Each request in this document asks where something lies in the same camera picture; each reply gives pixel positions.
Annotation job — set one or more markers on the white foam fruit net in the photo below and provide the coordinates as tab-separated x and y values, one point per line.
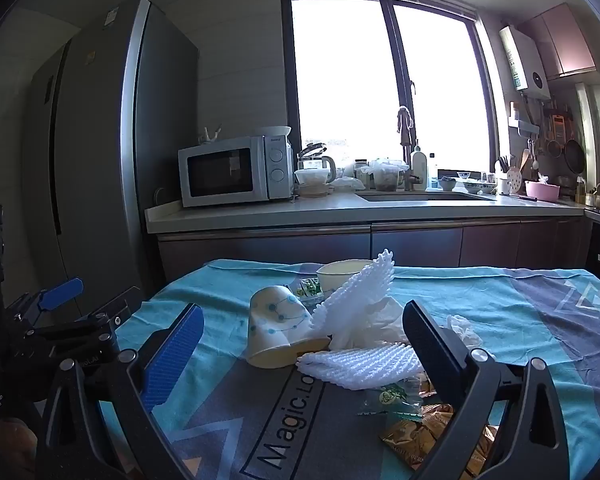
360	366
355	295

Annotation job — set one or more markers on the white soap bottle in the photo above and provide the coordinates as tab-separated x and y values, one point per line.
419	170

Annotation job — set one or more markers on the pink wall cabinet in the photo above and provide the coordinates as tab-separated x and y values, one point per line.
562	40

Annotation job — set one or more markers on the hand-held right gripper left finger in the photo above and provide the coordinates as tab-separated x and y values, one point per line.
172	355

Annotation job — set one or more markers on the pink bowl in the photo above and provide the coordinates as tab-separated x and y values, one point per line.
542	190

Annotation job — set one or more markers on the metal faucet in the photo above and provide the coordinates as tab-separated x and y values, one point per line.
406	160

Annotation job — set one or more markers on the kitchen sink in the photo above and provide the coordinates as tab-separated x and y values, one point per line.
425	197

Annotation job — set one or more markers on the grey refrigerator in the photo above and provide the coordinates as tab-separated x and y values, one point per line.
105	135

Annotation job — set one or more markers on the white bowl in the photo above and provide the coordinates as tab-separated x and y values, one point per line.
278	131

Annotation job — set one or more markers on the white microwave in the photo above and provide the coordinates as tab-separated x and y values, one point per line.
225	172

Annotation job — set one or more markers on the white water heater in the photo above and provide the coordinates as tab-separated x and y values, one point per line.
527	62

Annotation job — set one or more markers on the large white tissue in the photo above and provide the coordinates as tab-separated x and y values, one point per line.
385	322

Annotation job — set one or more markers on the gold snack wrapper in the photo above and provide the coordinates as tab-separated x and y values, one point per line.
410	440
437	417
480	452

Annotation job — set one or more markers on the green white snack wrapper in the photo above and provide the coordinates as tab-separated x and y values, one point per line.
307	290

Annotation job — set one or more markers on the blue patterned bowl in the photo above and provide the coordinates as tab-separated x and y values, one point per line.
478	187

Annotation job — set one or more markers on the clear wrapper with green logo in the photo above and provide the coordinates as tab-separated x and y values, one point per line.
387	399

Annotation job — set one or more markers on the blue dotted paper cup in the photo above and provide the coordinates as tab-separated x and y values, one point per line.
275	320

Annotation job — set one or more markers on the cream paper bowl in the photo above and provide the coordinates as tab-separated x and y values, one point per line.
340	272

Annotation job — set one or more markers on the stacked white food container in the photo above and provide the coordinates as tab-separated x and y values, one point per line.
311	182

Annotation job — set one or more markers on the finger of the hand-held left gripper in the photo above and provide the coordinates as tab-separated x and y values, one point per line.
60	293
90	327

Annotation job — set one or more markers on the person's left hand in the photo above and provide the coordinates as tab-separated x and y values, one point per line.
10	442

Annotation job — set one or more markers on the glass kettle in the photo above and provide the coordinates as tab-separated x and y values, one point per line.
316	162

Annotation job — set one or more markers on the plastic food jar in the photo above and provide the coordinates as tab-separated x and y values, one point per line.
387	177

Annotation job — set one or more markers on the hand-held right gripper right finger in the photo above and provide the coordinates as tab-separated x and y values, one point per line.
432	345

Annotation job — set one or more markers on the teal printed tablecloth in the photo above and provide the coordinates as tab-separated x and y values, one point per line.
505	310

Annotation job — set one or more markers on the beige kitchen countertop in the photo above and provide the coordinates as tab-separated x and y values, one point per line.
260	212

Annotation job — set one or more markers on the hanging frying pan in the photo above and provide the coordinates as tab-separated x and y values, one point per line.
574	157

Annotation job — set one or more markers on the small white tissue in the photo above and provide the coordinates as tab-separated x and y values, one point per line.
457	330

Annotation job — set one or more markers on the wall utensil rack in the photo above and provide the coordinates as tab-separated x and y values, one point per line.
524	126

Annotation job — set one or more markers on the white utensil holder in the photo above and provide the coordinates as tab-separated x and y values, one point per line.
503	185

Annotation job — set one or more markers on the dark framed window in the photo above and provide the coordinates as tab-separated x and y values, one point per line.
387	85

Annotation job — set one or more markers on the brown lower cabinets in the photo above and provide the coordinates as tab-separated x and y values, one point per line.
415	247

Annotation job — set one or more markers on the small clear bottle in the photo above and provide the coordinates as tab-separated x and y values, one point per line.
433	172

